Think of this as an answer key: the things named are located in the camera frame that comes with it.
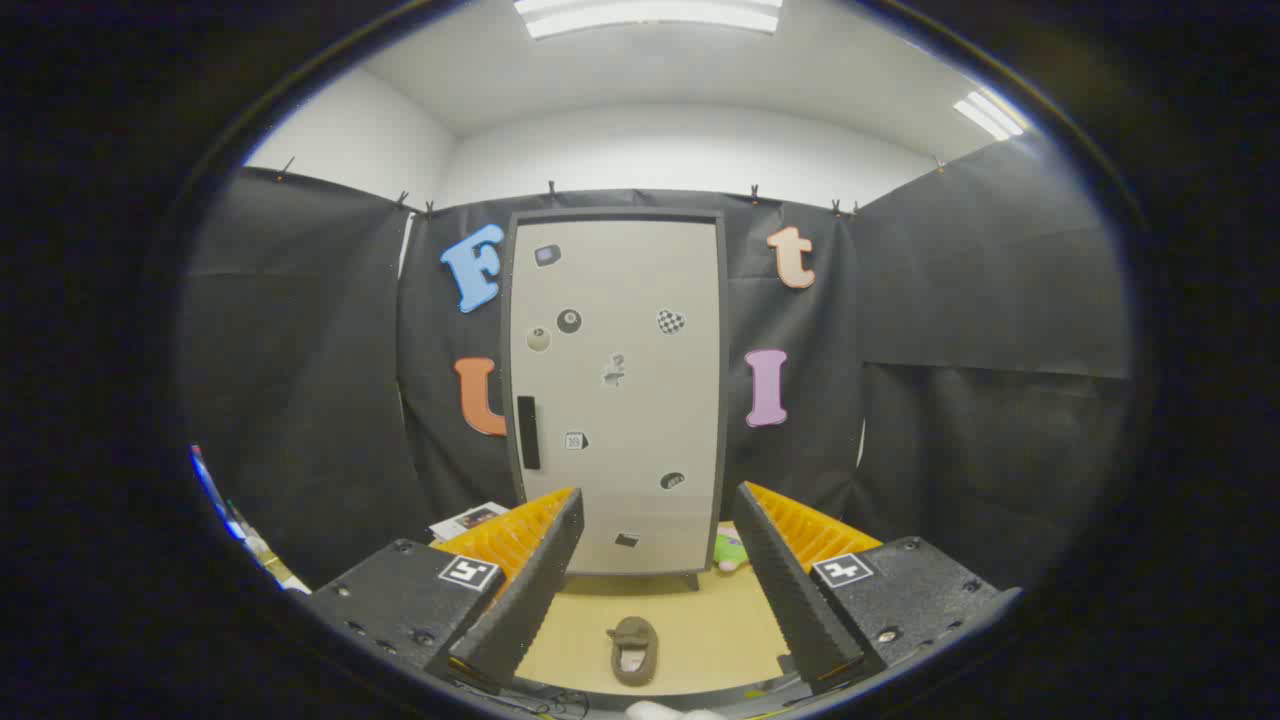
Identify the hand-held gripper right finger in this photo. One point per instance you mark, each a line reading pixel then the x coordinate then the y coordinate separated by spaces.
pixel 790 600

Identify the green and pink plush toy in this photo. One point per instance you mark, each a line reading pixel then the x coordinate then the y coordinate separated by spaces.
pixel 728 550

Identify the brown fuzzy shoe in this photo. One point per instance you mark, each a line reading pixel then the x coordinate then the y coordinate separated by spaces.
pixel 633 650

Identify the white printed box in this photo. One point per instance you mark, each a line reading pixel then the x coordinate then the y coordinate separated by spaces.
pixel 468 520

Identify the black backdrop cloth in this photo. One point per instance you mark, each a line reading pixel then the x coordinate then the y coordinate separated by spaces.
pixel 300 350

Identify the long ceiling light panel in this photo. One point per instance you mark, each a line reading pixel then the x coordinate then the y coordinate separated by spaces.
pixel 648 15

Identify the small ceiling light panel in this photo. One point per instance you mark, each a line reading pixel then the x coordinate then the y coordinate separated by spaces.
pixel 988 113

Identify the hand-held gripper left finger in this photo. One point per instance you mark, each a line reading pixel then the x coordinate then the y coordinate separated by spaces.
pixel 530 600

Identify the grey shoe cabinet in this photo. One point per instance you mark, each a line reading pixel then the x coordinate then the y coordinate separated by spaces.
pixel 612 214

